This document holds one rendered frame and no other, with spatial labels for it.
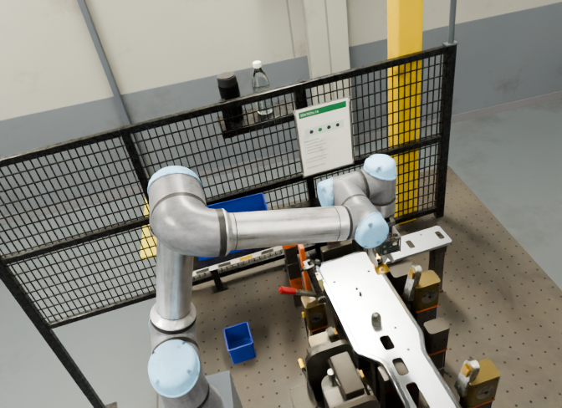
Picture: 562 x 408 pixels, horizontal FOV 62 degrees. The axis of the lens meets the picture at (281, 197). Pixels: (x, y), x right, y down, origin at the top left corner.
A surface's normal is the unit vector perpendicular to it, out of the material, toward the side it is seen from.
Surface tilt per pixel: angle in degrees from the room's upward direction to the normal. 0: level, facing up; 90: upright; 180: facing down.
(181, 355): 7
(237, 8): 90
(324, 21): 90
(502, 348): 0
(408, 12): 90
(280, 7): 90
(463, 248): 0
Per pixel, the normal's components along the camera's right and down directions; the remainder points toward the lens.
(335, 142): 0.26, 0.55
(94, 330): -0.15, -0.79
